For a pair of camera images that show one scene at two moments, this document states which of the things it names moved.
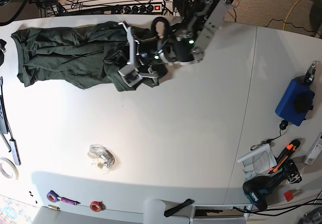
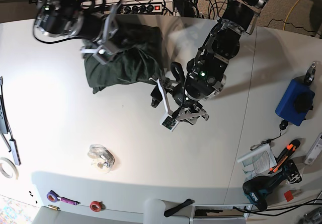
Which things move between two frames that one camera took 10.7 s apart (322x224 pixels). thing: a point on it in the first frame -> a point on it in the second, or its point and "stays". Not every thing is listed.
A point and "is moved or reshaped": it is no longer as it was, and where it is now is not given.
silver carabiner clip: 253,146 stays
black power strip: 142,8 stays
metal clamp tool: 310,74 stays
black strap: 188,202 stays
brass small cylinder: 54,207 stays
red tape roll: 97,206 stays
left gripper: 2,50 -> 109,48
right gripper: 144,53 -> 180,104
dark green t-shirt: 83,55 is moved or reshaped
